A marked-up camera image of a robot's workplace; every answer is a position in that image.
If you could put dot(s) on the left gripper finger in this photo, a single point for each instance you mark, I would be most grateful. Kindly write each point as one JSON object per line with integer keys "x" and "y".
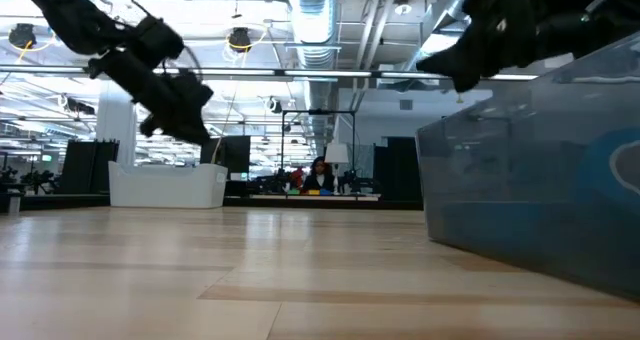
{"x": 185, "y": 105}
{"x": 151, "y": 127}

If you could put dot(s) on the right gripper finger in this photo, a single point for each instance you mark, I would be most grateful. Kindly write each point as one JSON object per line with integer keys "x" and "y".
{"x": 465, "y": 55}
{"x": 475, "y": 75}

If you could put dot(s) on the transparent grey plastic bin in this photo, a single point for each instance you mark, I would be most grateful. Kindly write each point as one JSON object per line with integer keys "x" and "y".
{"x": 500, "y": 170}

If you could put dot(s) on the light blue tape roll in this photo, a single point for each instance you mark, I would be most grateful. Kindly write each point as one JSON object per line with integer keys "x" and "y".
{"x": 595, "y": 180}

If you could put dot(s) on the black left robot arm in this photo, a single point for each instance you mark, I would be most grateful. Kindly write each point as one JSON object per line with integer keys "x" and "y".
{"x": 70, "y": 15}

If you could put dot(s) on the white pillar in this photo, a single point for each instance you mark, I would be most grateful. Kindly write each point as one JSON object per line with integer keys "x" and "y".
{"x": 116, "y": 140}

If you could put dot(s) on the small white plastic bin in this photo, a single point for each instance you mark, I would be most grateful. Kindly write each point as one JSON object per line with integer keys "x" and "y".
{"x": 165, "y": 185}

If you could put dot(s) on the black partition panel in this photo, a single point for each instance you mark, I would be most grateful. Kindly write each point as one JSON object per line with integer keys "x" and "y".
{"x": 402, "y": 172}
{"x": 90, "y": 167}

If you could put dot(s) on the person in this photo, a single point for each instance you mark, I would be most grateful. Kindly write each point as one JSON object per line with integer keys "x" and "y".
{"x": 320, "y": 177}

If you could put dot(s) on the white lamp shade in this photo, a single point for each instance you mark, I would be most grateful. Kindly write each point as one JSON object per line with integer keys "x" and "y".
{"x": 337, "y": 153}

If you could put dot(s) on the wooden table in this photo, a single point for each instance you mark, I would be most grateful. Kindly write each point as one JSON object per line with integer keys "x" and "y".
{"x": 325, "y": 198}

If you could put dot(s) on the black gantry frame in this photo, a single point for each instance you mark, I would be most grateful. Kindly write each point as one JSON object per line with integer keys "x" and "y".
{"x": 320, "y": 112}

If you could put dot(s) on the black table frame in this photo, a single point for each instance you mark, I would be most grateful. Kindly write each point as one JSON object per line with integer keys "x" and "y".
{"x": 300, "y": 203}

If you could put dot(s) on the silver ventilation duct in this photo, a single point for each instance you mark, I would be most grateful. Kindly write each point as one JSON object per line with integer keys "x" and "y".
{"x": 315, "y": 25}

